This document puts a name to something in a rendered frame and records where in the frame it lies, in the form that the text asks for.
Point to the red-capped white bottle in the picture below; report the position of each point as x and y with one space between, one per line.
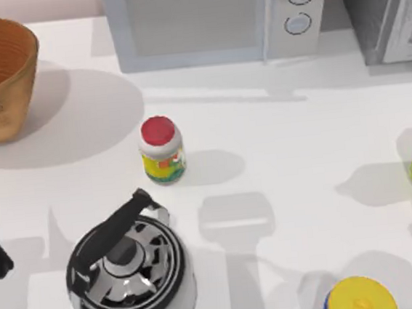
162 151

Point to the pale microwave oven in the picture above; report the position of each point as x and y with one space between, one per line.
196 20

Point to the yellow-lidded blue can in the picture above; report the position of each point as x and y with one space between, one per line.
356 298

